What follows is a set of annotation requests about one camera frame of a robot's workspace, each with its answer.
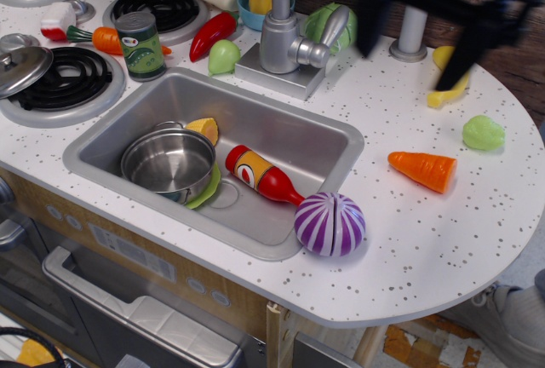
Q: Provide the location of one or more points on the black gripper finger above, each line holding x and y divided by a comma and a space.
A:
472, 44
373, 16

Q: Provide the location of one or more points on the light green toy broccoli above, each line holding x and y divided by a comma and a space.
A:
483, 133

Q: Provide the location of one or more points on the green plate under pot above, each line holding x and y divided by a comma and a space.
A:
209, 191

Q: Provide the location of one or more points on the steel pot in sink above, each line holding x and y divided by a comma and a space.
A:
171, 161

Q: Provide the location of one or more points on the steel pot lid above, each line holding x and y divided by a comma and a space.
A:
20, 68

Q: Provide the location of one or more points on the grey vertical pole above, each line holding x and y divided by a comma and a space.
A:
409, 47

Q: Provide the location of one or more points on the silver toy faucet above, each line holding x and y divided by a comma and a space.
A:
284, 60

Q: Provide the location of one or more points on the blue toy bowl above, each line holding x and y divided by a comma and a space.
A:
251, 20

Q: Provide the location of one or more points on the orange toy carrot half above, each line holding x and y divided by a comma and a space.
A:
432, 171

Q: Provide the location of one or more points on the red toy chili pepper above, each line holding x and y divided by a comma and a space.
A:
219, 27

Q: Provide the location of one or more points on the silver sink basin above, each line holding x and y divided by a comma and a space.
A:
315, 152

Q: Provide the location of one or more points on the light green toy pear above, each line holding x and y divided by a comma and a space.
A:
223, 57

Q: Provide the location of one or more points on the back right black burner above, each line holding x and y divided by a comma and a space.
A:
177, 21

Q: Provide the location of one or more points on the red toy ketchup bottle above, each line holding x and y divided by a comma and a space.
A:
260, 175

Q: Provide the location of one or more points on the yellow toy corn piece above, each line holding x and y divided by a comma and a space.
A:
207, 127

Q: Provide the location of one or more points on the purple striped toy onion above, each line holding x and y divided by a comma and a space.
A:
330, 224

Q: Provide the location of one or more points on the green toy pea can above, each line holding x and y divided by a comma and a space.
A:
141, 68

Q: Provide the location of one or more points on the whole toy carrot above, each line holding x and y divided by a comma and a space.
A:
107, 40

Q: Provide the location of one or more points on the grey sneaker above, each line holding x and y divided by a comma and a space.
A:
509, 320

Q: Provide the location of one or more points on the front left black burner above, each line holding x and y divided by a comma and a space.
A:
80, 85

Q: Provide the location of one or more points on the white red toy block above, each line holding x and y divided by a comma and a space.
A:
56, 21

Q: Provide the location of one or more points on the yellow object bottom left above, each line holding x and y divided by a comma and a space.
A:
34, 354

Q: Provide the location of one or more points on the grey oven door handle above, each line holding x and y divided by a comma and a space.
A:
145, 330

